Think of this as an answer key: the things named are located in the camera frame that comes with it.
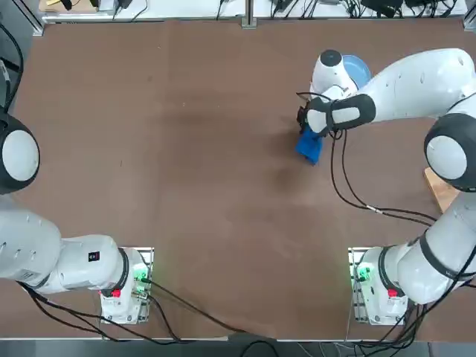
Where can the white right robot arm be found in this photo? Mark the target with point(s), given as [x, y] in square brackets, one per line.
[409, 93]

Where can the brown cardboard piece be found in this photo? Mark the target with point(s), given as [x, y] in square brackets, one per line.
[52, 3]

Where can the blue cloth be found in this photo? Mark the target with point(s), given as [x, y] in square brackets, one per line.
[308, 147]

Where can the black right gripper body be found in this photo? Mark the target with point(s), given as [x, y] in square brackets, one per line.
[302, 117]

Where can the small black power adapter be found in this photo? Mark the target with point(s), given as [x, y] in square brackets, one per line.
[122, 3]

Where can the light blue plastic plate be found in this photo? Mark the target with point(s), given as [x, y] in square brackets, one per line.
[359, 70]

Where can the large black power adapter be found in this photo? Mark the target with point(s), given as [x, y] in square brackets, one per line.
[383, 5]

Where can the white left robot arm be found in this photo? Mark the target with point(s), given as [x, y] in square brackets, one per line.
[74, 264]

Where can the aluminium frame post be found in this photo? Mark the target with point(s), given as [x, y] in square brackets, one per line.
[249, 13]

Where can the metal base plate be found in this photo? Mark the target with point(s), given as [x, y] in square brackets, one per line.
[353, 260]
[148, 254]

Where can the wooden cup rack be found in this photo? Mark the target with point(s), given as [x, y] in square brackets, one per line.
[440, 189]

